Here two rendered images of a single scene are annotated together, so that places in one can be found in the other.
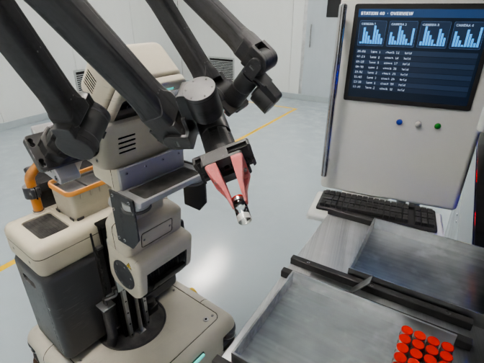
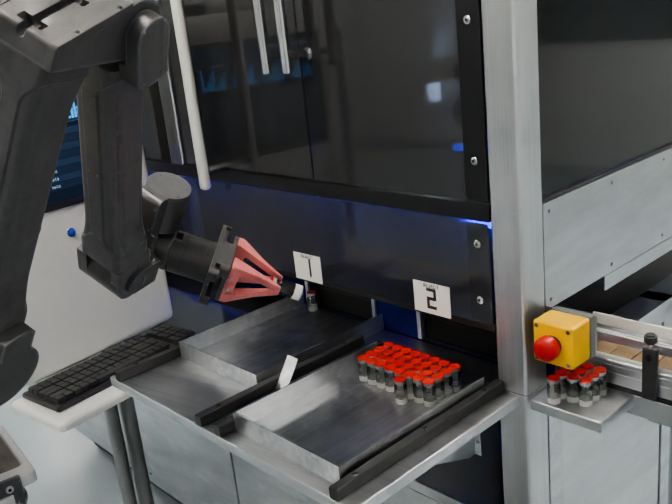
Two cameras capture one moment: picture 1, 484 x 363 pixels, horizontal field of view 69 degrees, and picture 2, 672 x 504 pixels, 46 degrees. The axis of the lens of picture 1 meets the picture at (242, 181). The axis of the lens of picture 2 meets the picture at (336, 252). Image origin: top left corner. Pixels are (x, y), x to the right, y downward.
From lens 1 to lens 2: 0.96 m
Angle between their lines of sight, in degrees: 68
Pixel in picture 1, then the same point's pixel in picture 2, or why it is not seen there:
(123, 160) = not seen: outside the picture
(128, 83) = (136, 198)
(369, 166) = (60, 317)
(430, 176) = not seen: hidden behind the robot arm
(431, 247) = (247, 331)
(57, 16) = (131, 118)
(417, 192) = (130, 318)
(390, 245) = (226, 353)
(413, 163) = not seen: hidden behind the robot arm
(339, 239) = (183, 383)
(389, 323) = (335, 379)
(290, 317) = (295, 437)
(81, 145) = (29, 360)
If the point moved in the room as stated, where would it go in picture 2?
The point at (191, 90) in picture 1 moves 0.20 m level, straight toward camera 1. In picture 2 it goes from (165, 190) to (323, 177)
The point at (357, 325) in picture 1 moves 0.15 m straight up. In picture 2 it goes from (329, 397) to (320, 319)
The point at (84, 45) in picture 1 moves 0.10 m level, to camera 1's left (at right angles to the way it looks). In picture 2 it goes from (130, 153) to (76, 176)
